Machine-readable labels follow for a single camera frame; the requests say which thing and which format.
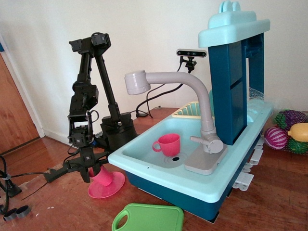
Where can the pink plastic plate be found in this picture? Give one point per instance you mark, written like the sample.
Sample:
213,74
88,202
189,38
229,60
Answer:
97,190

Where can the black power strip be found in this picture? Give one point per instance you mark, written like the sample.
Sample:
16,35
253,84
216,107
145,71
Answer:
54,174

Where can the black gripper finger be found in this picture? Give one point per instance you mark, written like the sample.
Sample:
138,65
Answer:
84,172
96,169

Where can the blue toy kitchen sink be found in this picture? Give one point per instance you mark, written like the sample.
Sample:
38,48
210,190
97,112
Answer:
235,43

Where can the yellow dish rack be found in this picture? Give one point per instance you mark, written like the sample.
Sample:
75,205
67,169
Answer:
190,110

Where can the wooden door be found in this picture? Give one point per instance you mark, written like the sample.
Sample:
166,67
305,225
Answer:
16,125

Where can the purple toy vegetable in net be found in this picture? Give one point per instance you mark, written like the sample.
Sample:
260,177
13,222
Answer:
275,138

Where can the pink plastic tumbler cup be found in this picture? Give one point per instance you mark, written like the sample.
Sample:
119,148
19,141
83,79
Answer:
104,177

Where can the black tape roll right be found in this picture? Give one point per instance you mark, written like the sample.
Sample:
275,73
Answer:
23,211

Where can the black tape roll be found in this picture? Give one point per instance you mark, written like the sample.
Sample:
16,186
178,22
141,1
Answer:
10,215
23,211

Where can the yellow toy lemon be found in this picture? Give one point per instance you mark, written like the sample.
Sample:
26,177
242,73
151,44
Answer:
299,132

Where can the pink mug with handle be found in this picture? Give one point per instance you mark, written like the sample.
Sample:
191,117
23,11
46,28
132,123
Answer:
168,144

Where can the green cutting board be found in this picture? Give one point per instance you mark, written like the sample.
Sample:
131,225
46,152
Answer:
144,217

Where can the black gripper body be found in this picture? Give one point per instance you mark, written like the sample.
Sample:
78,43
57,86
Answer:
85,157

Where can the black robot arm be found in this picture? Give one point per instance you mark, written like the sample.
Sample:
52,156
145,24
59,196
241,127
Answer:
117,128

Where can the depth camera on mount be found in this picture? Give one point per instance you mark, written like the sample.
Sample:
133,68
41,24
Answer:
187,56

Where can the grey toy faucet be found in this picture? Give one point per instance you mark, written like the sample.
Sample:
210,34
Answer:
205,159

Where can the black tape roll left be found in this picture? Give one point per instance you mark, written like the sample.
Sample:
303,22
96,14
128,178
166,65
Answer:
10,215

